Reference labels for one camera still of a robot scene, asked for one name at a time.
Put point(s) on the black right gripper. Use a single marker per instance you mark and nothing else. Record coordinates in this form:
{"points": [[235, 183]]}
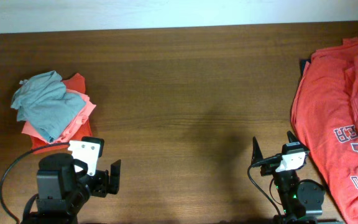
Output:
{"points": [[257, 153]]}

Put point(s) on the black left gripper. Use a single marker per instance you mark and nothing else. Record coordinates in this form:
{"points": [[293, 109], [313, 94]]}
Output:
{"points": [[102, 186]]}

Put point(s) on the light blue t-shirt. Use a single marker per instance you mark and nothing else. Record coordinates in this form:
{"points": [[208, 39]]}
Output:
{"points": [[44, 102]]}

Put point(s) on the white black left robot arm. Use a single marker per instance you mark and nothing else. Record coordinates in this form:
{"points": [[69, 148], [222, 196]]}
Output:
{"points": [[64, 187]]}

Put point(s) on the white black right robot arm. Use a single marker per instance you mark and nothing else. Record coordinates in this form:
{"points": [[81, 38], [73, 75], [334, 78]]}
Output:
{"points": [[301, 200]]}

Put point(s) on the red printed t-shirt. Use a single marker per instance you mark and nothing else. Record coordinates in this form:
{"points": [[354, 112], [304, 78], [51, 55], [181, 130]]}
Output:
{"points": [[324, 116]]}

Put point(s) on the folded red shirt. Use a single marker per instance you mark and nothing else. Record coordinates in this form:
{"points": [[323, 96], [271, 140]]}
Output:
{"points": [[77, 83]]}

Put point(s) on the folded pink shirt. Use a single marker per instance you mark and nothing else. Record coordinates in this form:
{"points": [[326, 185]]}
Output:
{"points": [[73, 128]]}

